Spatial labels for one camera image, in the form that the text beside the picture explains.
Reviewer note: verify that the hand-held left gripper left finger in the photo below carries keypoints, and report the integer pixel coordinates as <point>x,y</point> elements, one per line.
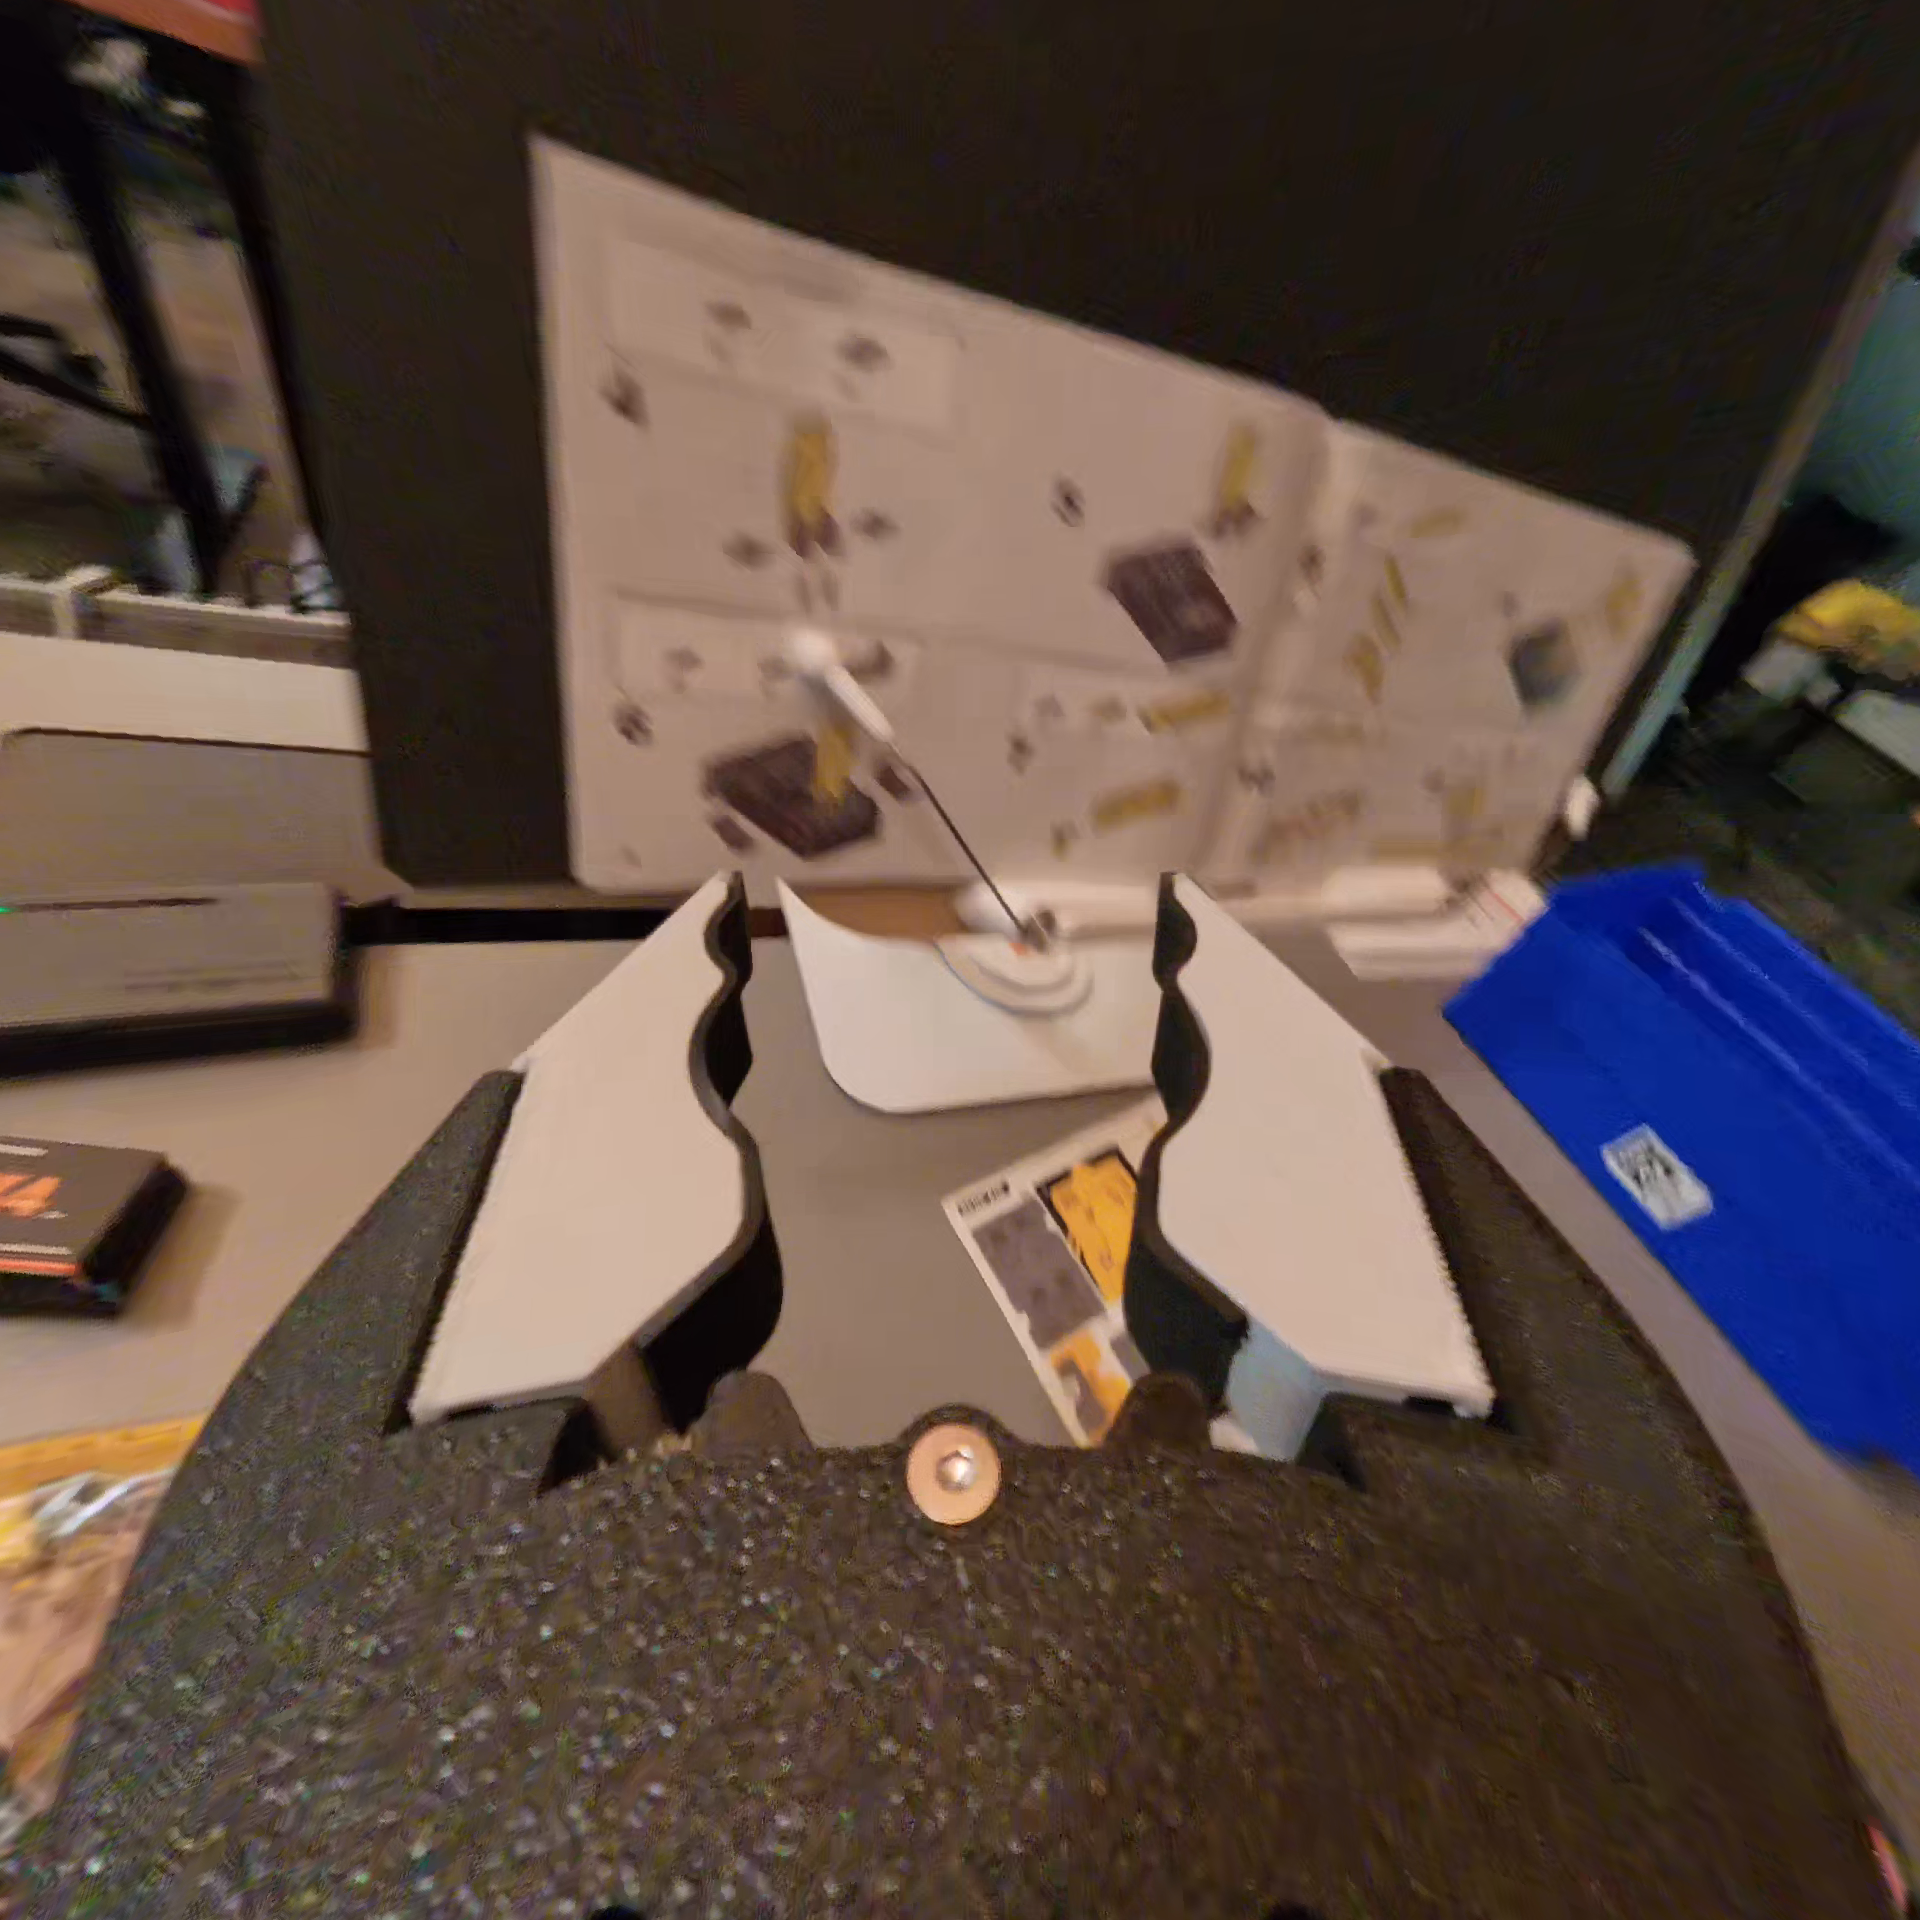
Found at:
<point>602,1185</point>

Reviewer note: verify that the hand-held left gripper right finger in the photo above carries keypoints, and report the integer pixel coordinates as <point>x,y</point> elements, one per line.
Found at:
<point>1304,1202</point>

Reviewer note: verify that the yellow grey sticker sheet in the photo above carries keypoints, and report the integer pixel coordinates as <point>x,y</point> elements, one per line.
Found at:
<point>1036,1243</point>

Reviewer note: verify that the white wooden book stand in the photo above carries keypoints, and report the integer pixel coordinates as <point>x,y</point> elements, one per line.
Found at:
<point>900,1035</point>

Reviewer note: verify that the blue plastic bin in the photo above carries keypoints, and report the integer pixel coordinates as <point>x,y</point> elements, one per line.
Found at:
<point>1724,1123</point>

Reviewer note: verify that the black box red label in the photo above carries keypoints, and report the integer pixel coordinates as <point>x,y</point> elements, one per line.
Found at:
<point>89,1215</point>

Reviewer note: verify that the bag of yellow parts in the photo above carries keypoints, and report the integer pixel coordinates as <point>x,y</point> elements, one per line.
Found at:
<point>60,1575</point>

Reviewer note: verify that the instruction booklet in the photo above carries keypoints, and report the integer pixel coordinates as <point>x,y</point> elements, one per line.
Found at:
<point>1049,450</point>

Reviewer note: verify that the wooden table black legs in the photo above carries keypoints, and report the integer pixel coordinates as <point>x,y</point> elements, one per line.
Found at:
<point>144,345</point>

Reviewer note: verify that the black panel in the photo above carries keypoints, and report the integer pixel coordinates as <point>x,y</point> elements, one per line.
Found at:
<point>1202,150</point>

